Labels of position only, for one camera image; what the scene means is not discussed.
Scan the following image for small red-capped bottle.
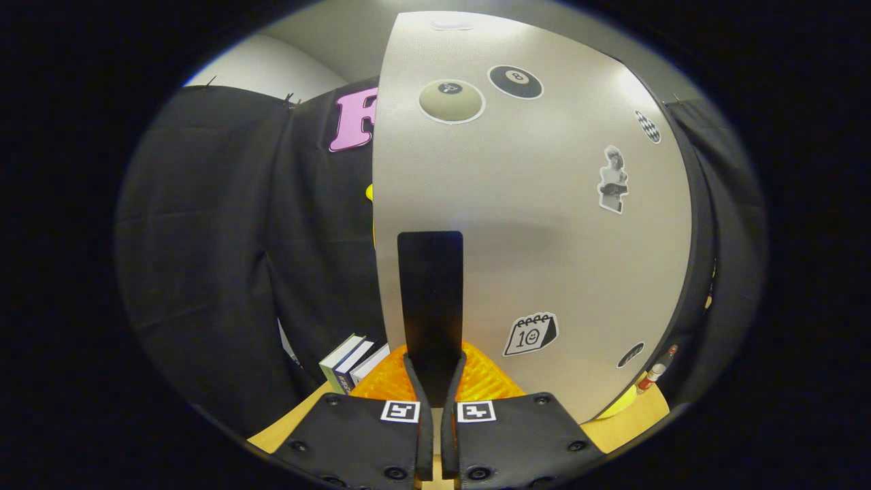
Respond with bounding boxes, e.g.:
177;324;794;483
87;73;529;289
636;363;668;394

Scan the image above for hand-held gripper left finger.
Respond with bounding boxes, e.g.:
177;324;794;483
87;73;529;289
272;344;434;490

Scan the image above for dark blue book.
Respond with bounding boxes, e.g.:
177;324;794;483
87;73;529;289
335;340;375;395

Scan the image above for beige shoe cabinet door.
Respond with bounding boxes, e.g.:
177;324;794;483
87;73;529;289
372;10;695;424

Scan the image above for green spine book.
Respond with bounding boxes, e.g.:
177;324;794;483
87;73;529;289
318;333;365;392

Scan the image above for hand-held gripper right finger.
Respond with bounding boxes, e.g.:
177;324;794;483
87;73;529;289
441;342;606;490

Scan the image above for black door handle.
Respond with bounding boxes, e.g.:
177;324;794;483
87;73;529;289
397;231;464;409

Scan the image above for black backdrop cloth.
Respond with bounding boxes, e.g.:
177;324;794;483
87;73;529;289
116;78;768;436

